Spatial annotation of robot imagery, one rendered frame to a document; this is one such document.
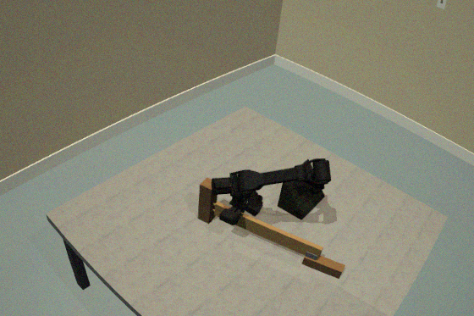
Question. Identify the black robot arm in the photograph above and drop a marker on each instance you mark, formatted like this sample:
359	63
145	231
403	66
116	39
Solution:
244	182

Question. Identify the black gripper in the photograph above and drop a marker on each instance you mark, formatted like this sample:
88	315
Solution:
233	214

